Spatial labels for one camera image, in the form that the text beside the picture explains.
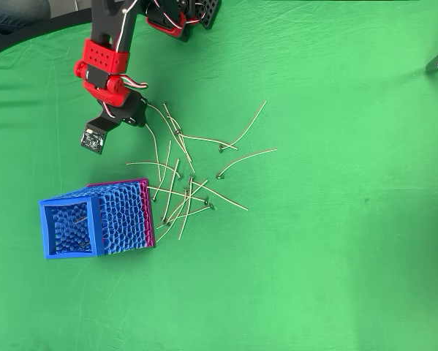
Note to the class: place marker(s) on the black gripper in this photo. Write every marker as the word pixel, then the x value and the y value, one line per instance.
pixel 135 114

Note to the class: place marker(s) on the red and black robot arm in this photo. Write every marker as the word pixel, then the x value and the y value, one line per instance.
pixel 105 55

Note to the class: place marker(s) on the blue lattice box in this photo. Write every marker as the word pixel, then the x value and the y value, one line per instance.
pixel 70 255

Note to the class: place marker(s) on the black perforated holder block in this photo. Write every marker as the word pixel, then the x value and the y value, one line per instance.
pixel 211 11

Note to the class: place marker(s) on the blue jeans leg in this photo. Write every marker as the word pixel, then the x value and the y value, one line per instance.
pixel 10 14

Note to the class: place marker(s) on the green cloth with black rim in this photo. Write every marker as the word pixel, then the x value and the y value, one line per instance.
pixel 313 219

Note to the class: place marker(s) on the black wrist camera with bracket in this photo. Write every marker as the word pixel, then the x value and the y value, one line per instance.
pixel 92 139

